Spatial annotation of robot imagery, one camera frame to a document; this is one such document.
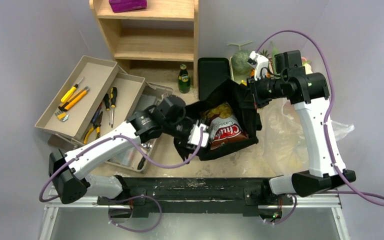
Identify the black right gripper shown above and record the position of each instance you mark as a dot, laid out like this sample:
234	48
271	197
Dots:
254	91

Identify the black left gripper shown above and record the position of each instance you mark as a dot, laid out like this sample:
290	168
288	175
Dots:
183	142

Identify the white toy cauliflower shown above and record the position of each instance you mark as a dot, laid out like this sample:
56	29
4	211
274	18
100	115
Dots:
307	66

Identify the red chips snack bag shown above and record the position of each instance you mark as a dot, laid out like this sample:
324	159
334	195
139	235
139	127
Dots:
224	127

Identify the black fabric tote bag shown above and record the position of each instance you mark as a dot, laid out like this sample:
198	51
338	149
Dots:
238	97

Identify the green netted toy melon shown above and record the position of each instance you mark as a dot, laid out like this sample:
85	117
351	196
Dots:
239	60

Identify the clear plastic grocery bag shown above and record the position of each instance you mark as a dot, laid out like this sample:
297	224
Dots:
284	145

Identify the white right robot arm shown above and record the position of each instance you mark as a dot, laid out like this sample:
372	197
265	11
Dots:
309	94

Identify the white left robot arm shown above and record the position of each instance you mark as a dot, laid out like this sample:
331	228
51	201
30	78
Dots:
70	172

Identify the grey plastic tool case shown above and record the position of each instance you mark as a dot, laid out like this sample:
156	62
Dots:
145	101

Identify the green perrier glass bottle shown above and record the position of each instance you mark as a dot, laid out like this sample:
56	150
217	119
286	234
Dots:
184	81

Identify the green plastic basket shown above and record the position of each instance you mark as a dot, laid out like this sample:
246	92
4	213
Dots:
238	78

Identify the black yellow large screwdriver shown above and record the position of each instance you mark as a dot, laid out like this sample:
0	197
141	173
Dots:
113	99

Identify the black plastic tray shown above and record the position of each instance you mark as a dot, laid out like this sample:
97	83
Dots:
212	71

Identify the black yellow small screwdriver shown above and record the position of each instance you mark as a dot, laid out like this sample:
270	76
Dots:
106	100

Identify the yellow black pliers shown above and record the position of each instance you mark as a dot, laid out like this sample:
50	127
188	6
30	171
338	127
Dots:
96	127

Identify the beige plastic toolbox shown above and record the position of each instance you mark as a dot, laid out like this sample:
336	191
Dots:
99	75

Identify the wooden shelf unit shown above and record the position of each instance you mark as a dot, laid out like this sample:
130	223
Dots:
163	35

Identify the yellow utility knife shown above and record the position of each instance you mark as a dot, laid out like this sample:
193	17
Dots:
73	100

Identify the small hex key set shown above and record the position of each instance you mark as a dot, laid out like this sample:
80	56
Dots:
61	115

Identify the purple box on shelf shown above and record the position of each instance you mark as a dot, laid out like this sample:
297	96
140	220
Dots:
121	6

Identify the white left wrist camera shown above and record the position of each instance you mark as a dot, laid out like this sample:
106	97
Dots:
199	135

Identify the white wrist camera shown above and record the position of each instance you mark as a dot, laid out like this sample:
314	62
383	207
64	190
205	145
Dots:
199	135
260	64

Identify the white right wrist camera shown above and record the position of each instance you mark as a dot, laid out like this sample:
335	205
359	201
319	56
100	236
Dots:
260	64

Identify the yellow handle screwdriver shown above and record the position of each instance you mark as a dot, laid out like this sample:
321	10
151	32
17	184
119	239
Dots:
70	92

